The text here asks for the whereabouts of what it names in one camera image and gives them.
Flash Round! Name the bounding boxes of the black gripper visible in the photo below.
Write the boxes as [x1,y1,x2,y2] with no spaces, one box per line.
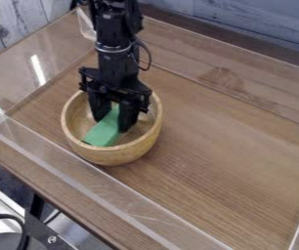
[79,43,152,133]

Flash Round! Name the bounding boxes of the green rectangular block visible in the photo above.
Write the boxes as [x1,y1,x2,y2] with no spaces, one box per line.
[83,105,120,146]

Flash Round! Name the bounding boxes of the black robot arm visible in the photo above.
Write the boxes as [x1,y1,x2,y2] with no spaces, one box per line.
[79,0,152,133]

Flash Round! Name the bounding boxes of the brown wooden bowl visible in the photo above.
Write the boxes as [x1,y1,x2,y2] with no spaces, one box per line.
[60,91,163,166]

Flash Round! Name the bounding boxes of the black table leg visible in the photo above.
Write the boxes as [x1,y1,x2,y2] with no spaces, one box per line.
[29,194,45,219]

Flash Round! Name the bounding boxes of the clear acrylic tray wall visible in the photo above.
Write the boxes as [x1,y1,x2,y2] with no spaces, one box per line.
[0,15,299,250]

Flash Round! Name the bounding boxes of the clear acrylic corner bracket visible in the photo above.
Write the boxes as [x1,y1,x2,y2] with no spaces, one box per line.
[77,8,96,42]

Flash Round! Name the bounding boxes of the black metal bracket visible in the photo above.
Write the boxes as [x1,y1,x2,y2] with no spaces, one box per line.
[24,213,79,250]

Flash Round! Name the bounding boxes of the black cable loop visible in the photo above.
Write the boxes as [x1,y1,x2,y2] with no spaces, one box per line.
[0,213,29,250]

